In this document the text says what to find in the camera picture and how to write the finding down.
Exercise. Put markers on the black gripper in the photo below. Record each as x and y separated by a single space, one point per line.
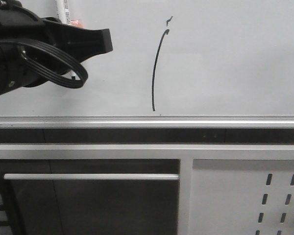
24 38

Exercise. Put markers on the white perforated metal panel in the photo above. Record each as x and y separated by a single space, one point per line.
242 197

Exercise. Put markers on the white whiteboard marker pen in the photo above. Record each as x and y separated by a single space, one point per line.
63 12

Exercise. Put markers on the red round magnet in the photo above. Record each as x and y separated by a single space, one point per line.
77 23

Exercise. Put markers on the large white whiteboard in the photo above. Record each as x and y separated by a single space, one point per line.
175 63

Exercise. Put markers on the grey metal stand frame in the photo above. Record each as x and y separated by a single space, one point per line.
185 153

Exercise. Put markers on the white horizontal rail bar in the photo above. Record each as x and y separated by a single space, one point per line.
80 177

